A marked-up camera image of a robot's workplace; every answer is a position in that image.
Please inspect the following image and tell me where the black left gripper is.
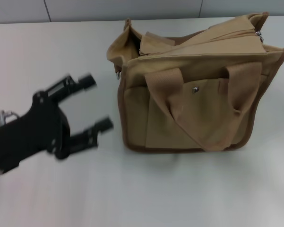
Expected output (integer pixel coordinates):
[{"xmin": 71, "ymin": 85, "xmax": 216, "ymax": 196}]
[{"xmin": 0, "ymin": 73, "xmax": 115, "ymax": 176}]

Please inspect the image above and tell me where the khaki canvas food bag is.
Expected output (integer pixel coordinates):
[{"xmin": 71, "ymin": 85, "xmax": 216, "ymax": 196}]
[{"xmin": 105, "ymin": 11, "xmax": 284, "ymax": 152}]

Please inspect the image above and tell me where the metal left gripper cable connector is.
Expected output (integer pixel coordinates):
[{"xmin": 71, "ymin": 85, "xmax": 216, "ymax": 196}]
[{"xmin": 0, "ymin": 109, "xmax": 21, "ymax": 125}]

